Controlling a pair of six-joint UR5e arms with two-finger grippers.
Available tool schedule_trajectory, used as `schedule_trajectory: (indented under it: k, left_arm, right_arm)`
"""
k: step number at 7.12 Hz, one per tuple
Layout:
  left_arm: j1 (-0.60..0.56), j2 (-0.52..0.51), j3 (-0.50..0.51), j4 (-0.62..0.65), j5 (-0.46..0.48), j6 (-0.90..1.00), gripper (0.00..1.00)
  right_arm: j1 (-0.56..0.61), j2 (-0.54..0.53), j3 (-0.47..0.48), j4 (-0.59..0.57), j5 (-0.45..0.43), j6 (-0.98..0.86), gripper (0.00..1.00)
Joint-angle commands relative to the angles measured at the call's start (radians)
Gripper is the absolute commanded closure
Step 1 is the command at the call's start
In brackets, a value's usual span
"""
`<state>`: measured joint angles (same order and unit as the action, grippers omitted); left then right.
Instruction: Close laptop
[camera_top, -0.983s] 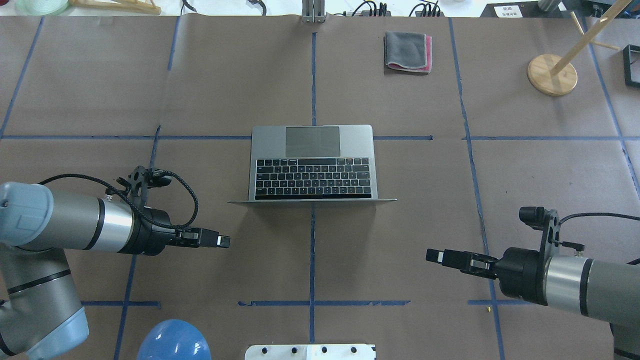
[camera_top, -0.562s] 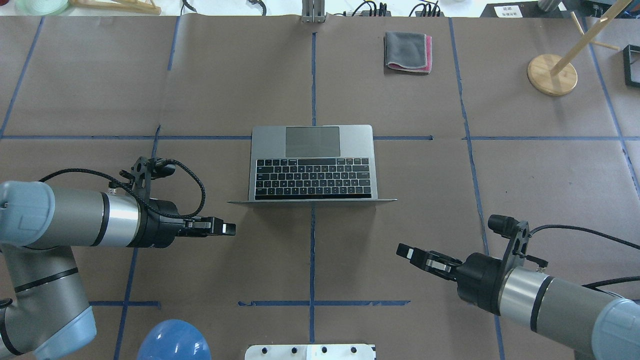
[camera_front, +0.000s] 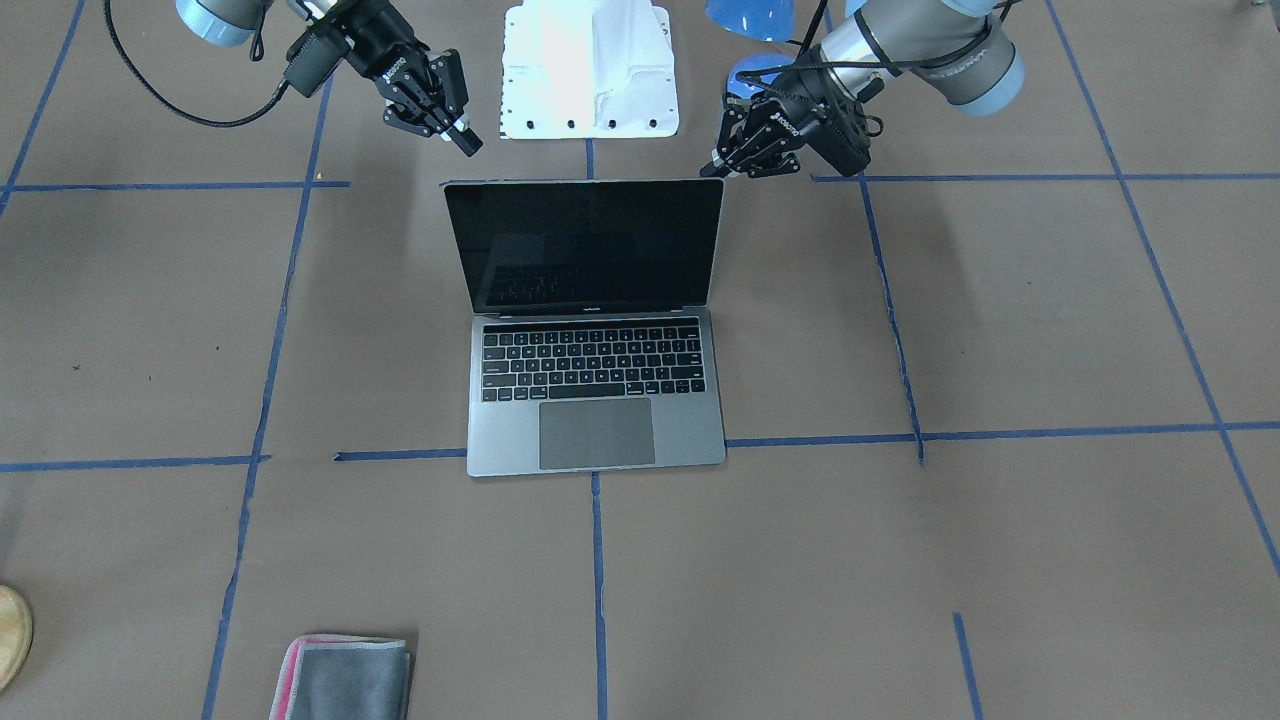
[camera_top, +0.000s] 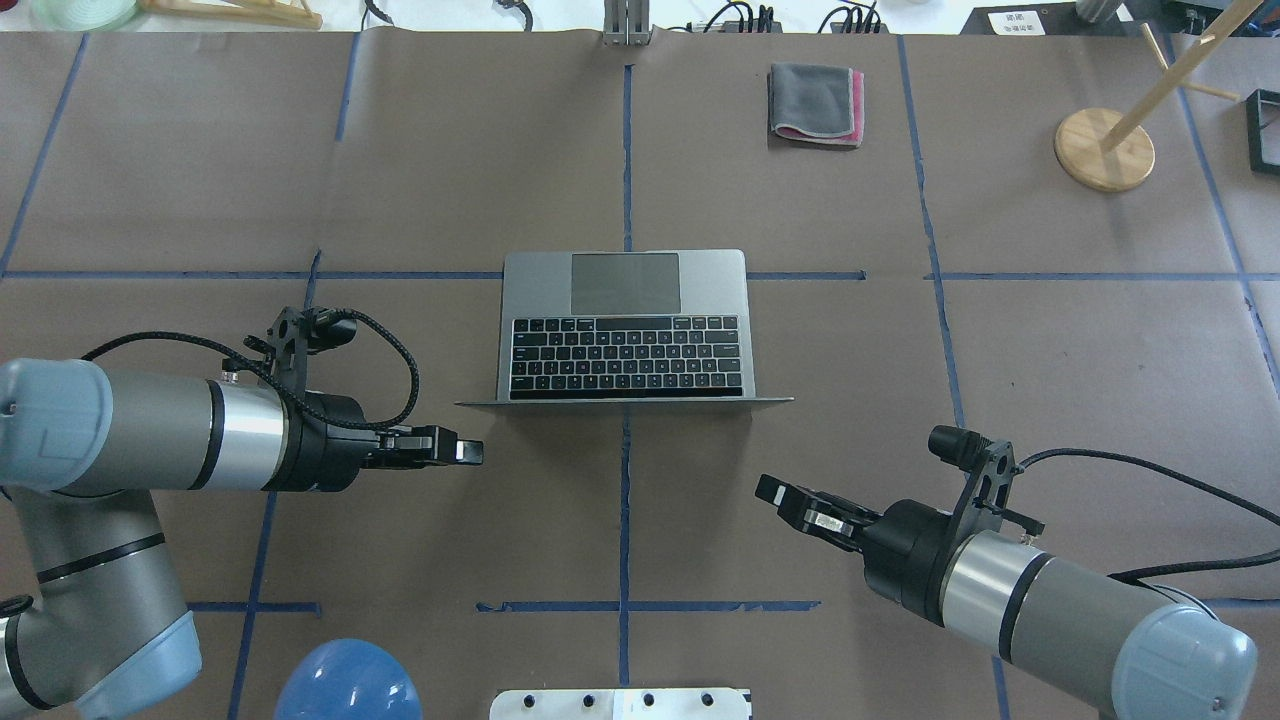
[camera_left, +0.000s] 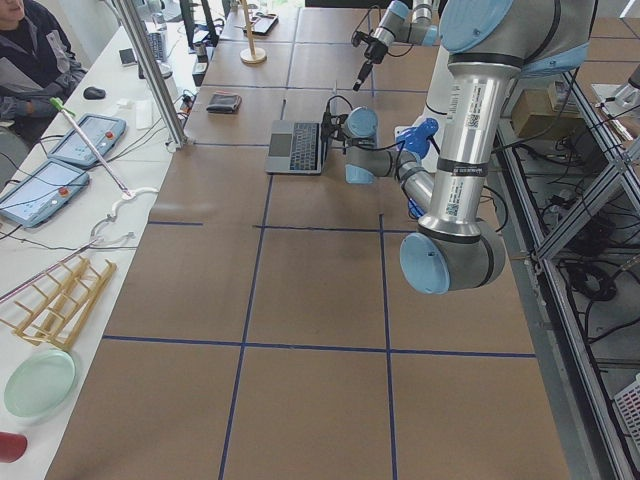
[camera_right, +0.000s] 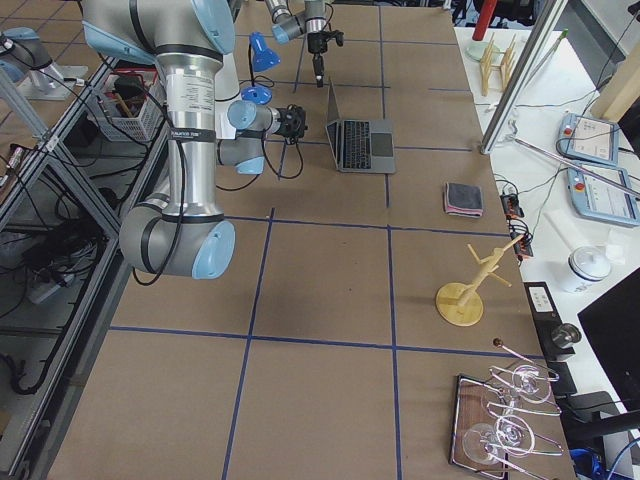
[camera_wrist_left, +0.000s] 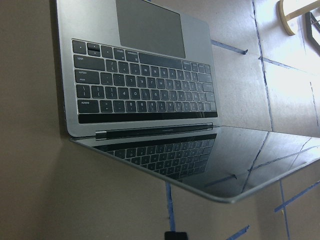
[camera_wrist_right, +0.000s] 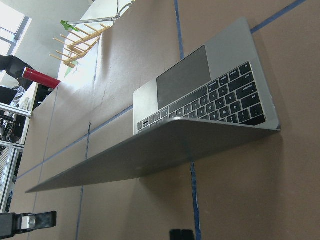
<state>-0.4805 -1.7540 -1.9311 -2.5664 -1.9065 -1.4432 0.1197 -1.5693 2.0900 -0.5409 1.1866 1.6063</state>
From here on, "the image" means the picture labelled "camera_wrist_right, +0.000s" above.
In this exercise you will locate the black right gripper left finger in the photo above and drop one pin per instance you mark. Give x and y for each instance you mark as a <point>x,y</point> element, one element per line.
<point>12,224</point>

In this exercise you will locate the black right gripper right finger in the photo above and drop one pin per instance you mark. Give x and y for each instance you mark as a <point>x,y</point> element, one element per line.
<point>181,234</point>

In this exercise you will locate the grey laptop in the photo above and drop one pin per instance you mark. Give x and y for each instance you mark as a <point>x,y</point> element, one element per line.
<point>214,99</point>

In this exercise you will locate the crossing blue tape strip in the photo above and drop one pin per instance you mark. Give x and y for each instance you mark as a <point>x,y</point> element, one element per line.
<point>196,211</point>

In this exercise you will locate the thin blue tape line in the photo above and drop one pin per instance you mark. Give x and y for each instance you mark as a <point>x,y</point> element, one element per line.
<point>83,176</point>

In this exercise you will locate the red cylinder bottle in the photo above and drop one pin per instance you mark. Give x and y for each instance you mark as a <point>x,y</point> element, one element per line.
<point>40,78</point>

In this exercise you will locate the black cloth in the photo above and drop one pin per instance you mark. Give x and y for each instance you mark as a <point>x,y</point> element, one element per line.
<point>15,67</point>

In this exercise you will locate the wooden dish rack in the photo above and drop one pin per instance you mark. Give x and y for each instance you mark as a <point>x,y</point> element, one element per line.
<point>79,42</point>

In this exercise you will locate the blue tape strip far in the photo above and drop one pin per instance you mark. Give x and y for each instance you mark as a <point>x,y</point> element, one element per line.
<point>179,30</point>

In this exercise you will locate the aluminium frame shelving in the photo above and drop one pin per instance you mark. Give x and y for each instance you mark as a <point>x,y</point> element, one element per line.
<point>14,124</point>

